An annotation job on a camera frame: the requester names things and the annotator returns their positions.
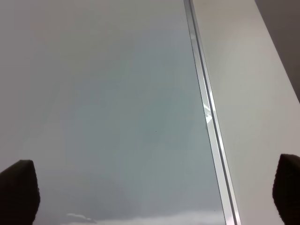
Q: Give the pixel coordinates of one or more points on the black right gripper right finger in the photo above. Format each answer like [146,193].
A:
[286,189]

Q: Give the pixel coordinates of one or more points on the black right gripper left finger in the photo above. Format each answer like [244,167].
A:
[19,194]

